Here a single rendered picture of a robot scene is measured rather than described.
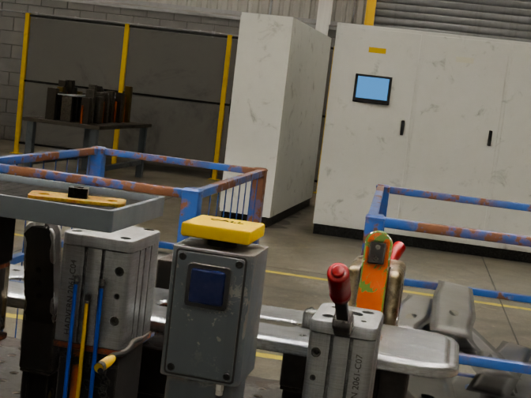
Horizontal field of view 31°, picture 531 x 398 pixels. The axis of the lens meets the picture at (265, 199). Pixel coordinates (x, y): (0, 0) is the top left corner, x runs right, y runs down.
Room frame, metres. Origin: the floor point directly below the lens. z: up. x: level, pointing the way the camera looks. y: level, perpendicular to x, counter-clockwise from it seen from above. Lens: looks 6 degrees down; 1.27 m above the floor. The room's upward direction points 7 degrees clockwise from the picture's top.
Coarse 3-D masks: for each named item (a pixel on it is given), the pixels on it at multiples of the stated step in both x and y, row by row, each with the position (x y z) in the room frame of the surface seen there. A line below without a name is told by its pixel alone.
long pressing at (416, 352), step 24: (264, 312) 1.17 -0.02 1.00; (288, 312) 1.19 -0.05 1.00; (264, 336) 1.04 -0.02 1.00; (288, 336) 1.07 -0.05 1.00; (384, 336) 1.12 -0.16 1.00; (408, 336) 1.13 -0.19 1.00; (432, 336) 1.15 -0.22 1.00; (384, 360) 1.01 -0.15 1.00; (408, 360) 1.01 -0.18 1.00; (432, 360) 1.04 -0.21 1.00; (456, 360) 1.06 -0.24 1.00
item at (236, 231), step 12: (204, 216) 0.82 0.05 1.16; (216, 216) 0.83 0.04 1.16; (192, 228) 0.78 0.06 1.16; (204, 228) 0.78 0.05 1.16; (216, 228) 0.78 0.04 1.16; (228, 228) 0.77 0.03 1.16; (240, 228) 0.78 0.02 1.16; (252, 228) 0.79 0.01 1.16; (264, 228) 0.82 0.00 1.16; (216, 240) 0.78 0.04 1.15; (228, 240) 0.77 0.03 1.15; (240, 240) 0.77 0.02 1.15; (252, 240) 0.78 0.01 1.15
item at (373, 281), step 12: (372, 240) 1.25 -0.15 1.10; (384, 240) 1.25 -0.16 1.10; (372, 252) 1.24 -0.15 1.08; (384, 252) 1.24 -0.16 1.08; (372, 264) 1.24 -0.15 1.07; (384, 264) 1.24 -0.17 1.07; (360, 276) 1.24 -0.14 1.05; (372, 276) 1.24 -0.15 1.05; (384, 276) 1.24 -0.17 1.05; (360, 288) 1.24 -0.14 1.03; (372, 288) 1.23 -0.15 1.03; (384, 288) 1.23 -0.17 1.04; (360, 300) 1.23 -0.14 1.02; (372, 300) 1.23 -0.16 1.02; (384, 300) 1.24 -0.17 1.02
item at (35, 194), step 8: (32, 192) 0.83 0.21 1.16; (40, 192) 0.84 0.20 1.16; (48, 192) 0.84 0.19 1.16; (72, 192) 0.83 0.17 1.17; (80, 192) 0.83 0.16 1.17; (48, 200) 0.81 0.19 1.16; (56, 200) 0.81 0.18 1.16; (64, 200) 0.81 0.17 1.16; (72, 200) 0.81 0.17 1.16; (80, 200) 0.82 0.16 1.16; (88, 200) 0.82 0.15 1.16; (96, 200) 0.83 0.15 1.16; (104, 200) 0.84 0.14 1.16; (112, 200) 0.84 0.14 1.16; (120, 200) 0.85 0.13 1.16
